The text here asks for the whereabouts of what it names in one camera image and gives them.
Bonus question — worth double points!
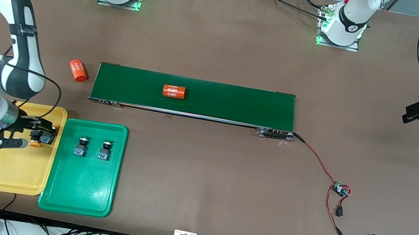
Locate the yellow cap push button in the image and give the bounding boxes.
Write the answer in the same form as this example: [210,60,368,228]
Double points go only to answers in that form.
[39,121,61,147]
[28,129,44,149]

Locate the green cap push button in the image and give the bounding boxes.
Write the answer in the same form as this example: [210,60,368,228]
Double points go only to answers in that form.
[73,134,90,159]
[96,138,113,162]

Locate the orange cylinder with white print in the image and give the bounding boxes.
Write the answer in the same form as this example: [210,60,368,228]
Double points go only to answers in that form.
[67,58,92,84]
[162,83,189,102]

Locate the yellow plastic tray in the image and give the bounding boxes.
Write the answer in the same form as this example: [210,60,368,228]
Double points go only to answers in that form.
[0,97,69,201]

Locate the green plastic tray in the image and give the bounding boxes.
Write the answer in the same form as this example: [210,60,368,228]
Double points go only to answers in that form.
[37,113,130,221]

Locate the small green circuit board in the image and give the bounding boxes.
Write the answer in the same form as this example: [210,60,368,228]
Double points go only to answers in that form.
[332,182,351,198]

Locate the green conveyor belt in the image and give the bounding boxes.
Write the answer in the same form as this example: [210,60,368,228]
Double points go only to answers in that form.
[87,60,302,143]

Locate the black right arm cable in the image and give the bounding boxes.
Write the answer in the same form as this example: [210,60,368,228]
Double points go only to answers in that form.
[0,41,69,122]

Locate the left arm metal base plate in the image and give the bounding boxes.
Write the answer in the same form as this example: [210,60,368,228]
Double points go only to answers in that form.
[314,4,366,53]

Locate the red black ribbon wires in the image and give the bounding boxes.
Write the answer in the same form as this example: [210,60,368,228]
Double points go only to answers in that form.
[338,184,353,209]

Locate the red black conveyor wire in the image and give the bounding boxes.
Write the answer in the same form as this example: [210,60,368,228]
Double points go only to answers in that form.
[286,132,346,187]

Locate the black cable on table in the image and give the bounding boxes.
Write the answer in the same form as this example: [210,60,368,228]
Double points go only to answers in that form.
[249,0,334,21]

